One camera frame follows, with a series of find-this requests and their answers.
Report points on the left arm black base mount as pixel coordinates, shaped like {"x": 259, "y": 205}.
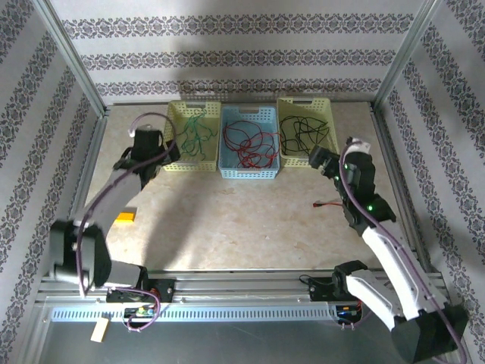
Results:
{"x": 166, "y": 290}

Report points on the grey metal plate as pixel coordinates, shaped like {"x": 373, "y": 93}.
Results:
{"x": 242, "y": 345}

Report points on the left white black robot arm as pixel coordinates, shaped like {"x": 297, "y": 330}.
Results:
{"x": 113, "y": 197}

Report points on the orange yellow block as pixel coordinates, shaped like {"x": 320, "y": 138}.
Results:
{"x": 126, "y": 217}

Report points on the aluminium side rail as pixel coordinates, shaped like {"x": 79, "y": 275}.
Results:
{"x": 394, "y": 170}
{"x": 89, "y": 170}

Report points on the small circuit board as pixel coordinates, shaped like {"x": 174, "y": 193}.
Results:
{"x": 346, "y": 311}
{"x": 144, "y": 311}

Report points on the aluminium frame post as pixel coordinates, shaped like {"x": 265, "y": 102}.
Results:
{"x": 71, "y": 57}
{"x": 407, "y": 57}

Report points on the small tan wooden block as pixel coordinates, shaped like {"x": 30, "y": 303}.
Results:
{"x": 99, "y": 330}

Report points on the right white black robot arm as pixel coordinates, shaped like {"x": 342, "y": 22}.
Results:
{"x": 394, "y": 261}

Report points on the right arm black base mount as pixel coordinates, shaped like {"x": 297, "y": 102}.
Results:
{"x": 320, "y": 288}

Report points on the yellow plastic basket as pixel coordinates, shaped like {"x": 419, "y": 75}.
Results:
{"x": 303, "y": 106}
{"x": 189, "y": 167}

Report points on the blue plastic basket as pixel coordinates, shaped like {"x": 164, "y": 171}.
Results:
{"x": 246, "y": 174}

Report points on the aluminium mounting rail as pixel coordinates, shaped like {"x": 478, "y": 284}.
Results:
{"x": 242, "y": 284}

